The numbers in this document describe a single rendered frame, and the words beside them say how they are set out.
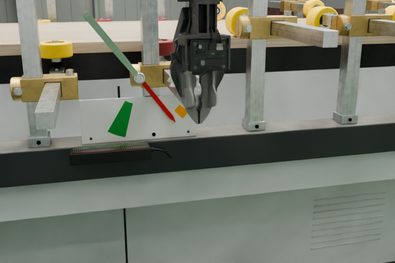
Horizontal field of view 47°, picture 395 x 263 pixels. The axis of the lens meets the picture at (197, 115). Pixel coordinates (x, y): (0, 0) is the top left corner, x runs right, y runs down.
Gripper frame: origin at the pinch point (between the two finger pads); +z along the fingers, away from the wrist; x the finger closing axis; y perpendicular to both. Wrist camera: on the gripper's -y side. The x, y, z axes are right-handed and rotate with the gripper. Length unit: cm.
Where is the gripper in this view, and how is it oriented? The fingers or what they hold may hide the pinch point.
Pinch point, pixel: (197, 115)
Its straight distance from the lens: 78.0
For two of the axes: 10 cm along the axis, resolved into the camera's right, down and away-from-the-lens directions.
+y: 2.3, 2.3, -9.5
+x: 9.7, -0.6, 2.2
